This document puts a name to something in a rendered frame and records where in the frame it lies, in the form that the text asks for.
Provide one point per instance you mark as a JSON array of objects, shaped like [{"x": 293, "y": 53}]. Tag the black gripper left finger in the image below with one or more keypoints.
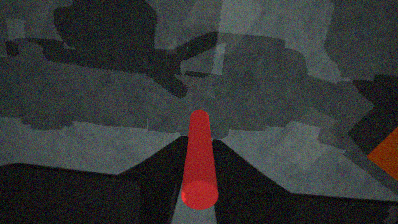
[{"x": 144, "y": 194}]

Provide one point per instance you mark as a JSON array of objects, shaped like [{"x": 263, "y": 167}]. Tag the red peg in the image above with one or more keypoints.
[{"x": 199, "y": 187}]

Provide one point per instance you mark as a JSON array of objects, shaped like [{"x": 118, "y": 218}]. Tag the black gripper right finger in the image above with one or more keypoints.
[{"x": 247, "y": 196}]

